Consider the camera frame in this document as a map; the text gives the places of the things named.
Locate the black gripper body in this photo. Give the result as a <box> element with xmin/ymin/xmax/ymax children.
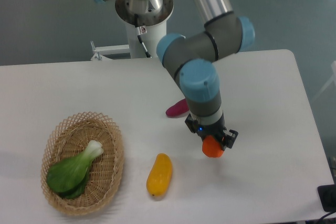
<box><xmin>187</xmin><ymin>114</ymin><xmax>226</xmax><ymax>140</ymax></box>

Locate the yellow mango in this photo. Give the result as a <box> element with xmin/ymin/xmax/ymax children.
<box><xmin>146</xmin><ymin>153</ymin><xmax>173</xmax><ymax>197</ymax></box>

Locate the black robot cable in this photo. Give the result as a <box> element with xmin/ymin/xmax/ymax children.
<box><xmin>133</xmin><ymin>13</ymin><xmax>152</xmax><ymax>58</ymax></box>

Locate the purple sweet potato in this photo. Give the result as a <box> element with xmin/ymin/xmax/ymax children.
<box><xmin>165</xmin><ymin>99</ymin><xmax>189</xmax><ymax>118</ymax></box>

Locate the woven bamboo basket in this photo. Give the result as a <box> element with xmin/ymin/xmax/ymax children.
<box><xmin>41</xmin><ymin>112</ymin><xmax>124</xmax><ymax>216</ymax></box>

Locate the orange fruit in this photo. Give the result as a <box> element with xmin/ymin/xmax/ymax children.
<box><xmin>202</xmin><ymin>135</ymin><xmax>224</xmax><ymax>158</ymax></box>

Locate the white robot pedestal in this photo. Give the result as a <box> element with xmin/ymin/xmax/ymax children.
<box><xmin>90</xmin><ymin>20</ymin><xmax>167</xmax><ymax>60</ymax></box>

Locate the black device at table edge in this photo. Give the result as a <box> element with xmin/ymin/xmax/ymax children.
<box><xmin>317</xmin><ymin>184</ymin><xmax>335</xmax><ymax>212</ymax></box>

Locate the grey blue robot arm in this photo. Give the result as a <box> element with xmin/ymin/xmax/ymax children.
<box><xmin>93</xmin><ymin>0</ymin><xmax>255</xmax><ymax>157</ymax></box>

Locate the white frame at right edge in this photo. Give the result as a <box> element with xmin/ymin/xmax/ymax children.
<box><xmin>311</xmin><ymin>61</ymin><xmax>335</xmax><ymax>102</ymax></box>

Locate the green bok choy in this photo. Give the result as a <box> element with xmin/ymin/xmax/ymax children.
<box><xmin>46</xmin><ymin>140</ymin><xmax>103</xmax><ymax>199</ymax></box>

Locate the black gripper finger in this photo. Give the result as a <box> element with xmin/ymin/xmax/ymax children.
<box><xmin>216</xmin><ymin>129</ymin><xmax>238</xmax><ymax>151</ymax></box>
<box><xmin>185</xmin><ymin>118</ymin><xmax>203</xmax><ymax>138</ymax></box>

